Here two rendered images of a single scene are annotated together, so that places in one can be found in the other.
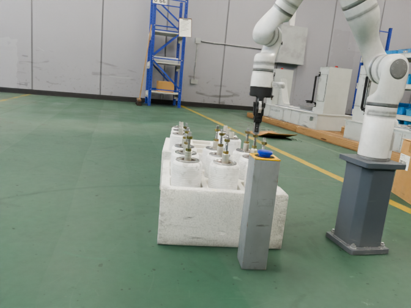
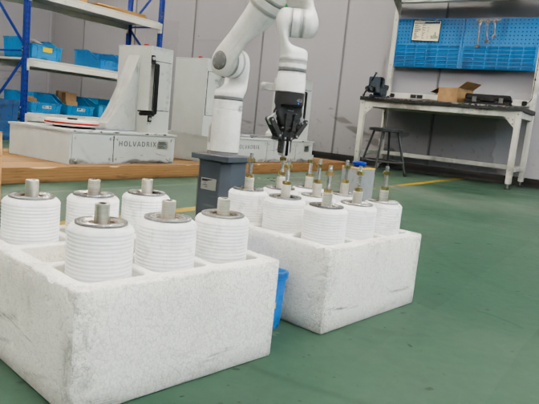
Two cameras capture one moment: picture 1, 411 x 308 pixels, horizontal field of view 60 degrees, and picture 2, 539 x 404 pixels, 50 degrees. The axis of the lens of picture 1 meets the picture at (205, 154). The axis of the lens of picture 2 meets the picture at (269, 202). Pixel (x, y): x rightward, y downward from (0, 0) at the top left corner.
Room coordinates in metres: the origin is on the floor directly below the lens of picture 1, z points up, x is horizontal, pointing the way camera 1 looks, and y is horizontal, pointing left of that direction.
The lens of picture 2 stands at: (2.24, 0.91, 0.42)
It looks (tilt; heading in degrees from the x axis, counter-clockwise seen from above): 8 degrees down; 228
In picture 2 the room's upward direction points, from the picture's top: 6 degrees clockwise
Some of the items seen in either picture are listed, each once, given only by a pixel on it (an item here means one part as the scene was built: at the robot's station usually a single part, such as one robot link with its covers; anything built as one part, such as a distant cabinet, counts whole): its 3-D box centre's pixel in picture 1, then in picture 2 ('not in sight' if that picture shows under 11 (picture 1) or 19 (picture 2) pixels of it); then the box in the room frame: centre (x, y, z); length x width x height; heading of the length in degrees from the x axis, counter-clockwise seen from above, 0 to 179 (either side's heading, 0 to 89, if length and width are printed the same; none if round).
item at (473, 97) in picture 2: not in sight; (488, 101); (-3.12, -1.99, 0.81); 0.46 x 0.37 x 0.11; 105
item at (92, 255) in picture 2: not in sight; (98, 282); (1.87, 0.14, 0.16); 0.10 x 0.10 x 0.18
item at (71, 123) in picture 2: not in sight; (71, 122); (0.88, -2.37, 0.29); 0.30 x 0.30 x 0.06
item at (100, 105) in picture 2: not in sight; (98, 107); (-0.72, -5.54, 0.36); 0.50 x 0.38 x 0.21; 104
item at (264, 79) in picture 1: (267, 77); (286, 79); (1.23, -0.19, 0.53); 0.11 x 0.09 x 0.06; 87
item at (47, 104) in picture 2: not in sight; (32, 102); (0.11, -5.30, 0.36); 0.50 x 0.38 x 0.21; 106
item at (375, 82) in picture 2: not in sight; (377, 86); (-2.53, -2.92, 0.87); 0.41 x 0.17 x 0.25; 15
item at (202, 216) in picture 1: (214, 198); (309, 259); (1.22, -0.05, 0.09); 0.39 x 0.39 x 0.18; 7
